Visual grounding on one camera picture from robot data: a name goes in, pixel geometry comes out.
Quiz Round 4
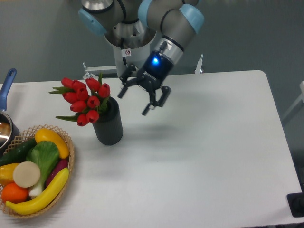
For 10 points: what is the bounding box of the black box at table edge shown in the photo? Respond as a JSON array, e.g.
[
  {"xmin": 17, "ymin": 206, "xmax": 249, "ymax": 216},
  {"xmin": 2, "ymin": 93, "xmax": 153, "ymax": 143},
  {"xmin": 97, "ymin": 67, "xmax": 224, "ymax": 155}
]
[{"xmin": 286, "ymin": 192, "xmax": 304, "ymax": 218}]

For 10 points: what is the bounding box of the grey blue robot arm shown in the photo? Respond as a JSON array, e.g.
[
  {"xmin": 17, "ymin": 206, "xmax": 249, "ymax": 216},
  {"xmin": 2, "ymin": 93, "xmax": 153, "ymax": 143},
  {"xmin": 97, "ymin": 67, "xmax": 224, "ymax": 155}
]
[{"xmin": 78, "ymin": 0, "xmax": 205, "ymax": 115}]

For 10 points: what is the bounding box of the orange fruit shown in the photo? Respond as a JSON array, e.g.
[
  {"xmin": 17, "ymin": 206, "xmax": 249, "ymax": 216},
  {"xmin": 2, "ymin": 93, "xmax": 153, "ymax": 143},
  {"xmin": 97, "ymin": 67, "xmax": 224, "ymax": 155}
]
[{"xmin": 1, "ymin": 182, "xmax": 28, "ymax": 203}]

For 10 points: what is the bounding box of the dark grey ribbed vase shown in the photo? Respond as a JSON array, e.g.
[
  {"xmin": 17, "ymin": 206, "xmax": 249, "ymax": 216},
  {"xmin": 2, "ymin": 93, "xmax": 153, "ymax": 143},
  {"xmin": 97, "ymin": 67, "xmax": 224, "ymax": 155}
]
[{"xmin": 93, "ymin": 97, "xmax": 123, "ymax": 145}]

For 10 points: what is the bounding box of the white frame at right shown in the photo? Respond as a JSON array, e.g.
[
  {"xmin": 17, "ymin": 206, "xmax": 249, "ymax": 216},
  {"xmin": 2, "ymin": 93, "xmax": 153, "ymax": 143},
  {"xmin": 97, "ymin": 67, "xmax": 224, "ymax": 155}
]
[{"xmin": 281, "ymin": 81, "xmax": 304, "ymax": 127}]

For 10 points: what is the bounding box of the white table clamp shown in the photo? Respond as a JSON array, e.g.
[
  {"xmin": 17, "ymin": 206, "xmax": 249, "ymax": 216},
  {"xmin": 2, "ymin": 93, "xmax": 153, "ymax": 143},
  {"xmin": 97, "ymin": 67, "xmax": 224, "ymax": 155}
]
[{"xmin": 194, "ymin": 54, "xmax": 204, "ymax": 74}]

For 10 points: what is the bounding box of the woven wicker basket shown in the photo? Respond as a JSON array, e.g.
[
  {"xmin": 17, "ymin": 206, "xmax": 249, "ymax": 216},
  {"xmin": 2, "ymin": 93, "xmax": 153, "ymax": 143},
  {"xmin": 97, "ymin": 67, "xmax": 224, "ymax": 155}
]
[{"xmin": 0, "ymin": 124, "xmax": 75, "ymax": 219}]

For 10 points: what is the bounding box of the red tulip bouquet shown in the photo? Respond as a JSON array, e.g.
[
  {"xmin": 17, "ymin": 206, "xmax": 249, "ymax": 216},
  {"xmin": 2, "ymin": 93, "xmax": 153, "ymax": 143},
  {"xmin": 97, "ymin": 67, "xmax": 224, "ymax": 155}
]
[{"xmin": 49, "ymin": 73, "xmax": 111, "ymax": 126}]

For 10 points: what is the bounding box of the yellow banana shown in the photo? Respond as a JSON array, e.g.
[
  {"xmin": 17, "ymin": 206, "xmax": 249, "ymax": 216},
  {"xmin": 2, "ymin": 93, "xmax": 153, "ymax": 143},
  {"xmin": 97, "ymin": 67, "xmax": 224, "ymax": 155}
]
[{"xmin": 5, "ymin": 168, "xmax": 69, "ymax": 215}]

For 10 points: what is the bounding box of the green bok choy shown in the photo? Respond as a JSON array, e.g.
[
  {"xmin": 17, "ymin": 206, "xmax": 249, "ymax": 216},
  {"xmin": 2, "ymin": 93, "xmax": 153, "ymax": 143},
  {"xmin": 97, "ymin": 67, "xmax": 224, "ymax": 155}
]
[{"xmin": 26, "ymin": 141, "xmax": 59, "ymax": 199}]

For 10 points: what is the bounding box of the yellow bell pepper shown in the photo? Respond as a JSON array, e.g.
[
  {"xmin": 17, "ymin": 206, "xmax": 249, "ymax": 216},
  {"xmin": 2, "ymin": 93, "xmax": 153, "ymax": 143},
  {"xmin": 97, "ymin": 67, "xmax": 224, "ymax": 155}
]
[{"xmin": 0, "ymin": 163, "xmax": 19, "ymax": 186}]

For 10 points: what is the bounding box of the dark green cucumber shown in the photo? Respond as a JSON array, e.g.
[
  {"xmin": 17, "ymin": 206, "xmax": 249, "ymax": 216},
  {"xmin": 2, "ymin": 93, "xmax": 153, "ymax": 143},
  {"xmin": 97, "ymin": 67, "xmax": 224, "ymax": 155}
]
[{"xmin": 0, "ymin": 138, "xmax": 37, "ymax": 166}]

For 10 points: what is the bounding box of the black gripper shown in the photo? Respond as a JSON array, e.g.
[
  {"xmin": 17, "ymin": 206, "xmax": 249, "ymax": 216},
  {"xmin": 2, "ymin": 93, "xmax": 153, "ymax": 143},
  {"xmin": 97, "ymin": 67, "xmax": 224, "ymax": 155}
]
[{"xmin": 116, "ymin": 50, "xmax": 183, "ymax": 117}]

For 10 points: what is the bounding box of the purple eggplant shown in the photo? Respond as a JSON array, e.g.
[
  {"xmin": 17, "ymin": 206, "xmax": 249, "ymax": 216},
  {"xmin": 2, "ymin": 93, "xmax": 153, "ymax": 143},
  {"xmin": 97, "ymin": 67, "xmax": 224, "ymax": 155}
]
[{"xmin": 45, "ymin": 159, "xmax": 68, "ymax": 188}]

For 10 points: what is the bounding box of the blue handled saucepan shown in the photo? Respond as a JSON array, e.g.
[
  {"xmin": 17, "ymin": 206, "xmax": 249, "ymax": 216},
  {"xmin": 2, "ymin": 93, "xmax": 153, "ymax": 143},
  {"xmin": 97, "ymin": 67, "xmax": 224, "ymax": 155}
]
[{"xmin": 0, "ymin": 68, "xmax": 19, "ymax": 156}]

